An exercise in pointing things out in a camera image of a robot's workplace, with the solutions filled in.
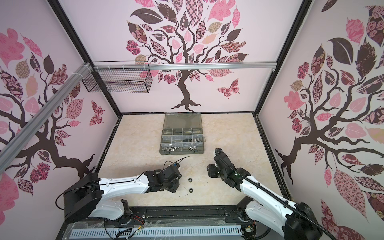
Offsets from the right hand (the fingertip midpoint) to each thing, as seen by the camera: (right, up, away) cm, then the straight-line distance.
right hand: (210, 166), depth 83 cm
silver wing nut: (-29, +8, +15) cm, 34 cm away
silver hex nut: (-22, +8, +15) cm, 28 cm away
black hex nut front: (-11, -13, -1) cm, 17 cm away
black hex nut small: (-11, -9, +3) cm, 15 cm away
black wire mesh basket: (-56, +55, +12) cm, 80 cm away
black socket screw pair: (-15, +13, +20) cm, 28 cm away
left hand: (-19, -12, +1) cm, 23 cm away
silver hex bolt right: (-6, +14, +18) cm, 24 cm away
